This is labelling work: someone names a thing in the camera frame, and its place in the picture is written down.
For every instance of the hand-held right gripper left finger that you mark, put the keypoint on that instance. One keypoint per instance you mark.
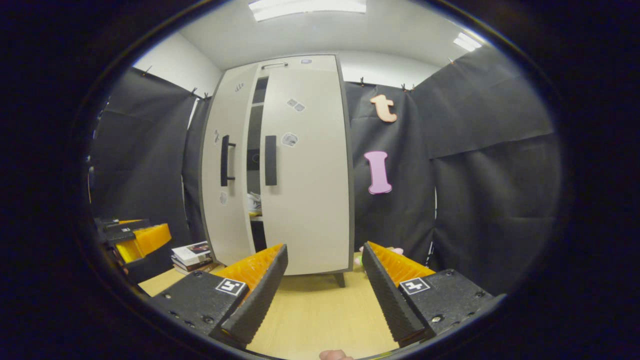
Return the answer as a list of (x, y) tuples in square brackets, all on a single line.
[(262, 297)]

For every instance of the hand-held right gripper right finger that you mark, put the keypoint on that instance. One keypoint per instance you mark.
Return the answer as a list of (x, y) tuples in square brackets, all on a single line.
[(387, 295)]

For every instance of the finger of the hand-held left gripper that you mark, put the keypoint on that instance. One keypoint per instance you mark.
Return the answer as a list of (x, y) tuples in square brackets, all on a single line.
[(145, 242), (120, 223)]

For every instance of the grey shoe cabinet door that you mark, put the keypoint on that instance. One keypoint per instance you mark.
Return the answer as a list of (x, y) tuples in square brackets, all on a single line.
[(310, 200), (235, 220)]

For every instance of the white shoe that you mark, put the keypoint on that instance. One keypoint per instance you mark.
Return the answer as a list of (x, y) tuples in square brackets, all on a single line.
[(255, 202)]

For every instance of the grey shoe cabinet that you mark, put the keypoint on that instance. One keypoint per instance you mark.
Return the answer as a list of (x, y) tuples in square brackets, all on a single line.
[(310, 200)]

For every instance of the grey cabinet drawer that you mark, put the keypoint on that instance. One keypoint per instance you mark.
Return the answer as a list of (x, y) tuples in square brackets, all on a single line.
[(320, 62)]

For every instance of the pink green plush toy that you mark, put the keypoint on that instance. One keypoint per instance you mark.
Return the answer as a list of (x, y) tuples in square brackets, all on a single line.
[(396, 250)]

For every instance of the stack of books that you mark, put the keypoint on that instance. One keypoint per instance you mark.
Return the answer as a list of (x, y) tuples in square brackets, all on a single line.
[(192, 252)]

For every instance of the black backdrop cloth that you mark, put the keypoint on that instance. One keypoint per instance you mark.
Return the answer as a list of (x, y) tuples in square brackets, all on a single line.
[(495, 150), (140, 165), (410, 210)]

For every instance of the ceiling light panel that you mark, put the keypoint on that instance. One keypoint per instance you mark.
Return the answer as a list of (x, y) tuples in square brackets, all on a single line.
[(467, 42)]

